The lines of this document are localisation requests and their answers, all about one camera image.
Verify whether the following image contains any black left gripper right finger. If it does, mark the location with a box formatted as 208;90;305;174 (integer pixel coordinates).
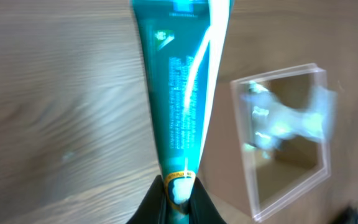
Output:
189;177;226;224

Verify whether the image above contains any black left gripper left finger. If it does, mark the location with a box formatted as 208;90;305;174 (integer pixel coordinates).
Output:
127;175;167;224

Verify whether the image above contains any white teal toothpaste tube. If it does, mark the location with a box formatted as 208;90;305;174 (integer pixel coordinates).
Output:
131;0;233;223

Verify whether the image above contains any white cardboard box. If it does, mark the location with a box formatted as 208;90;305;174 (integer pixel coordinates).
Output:
198;63;331;222

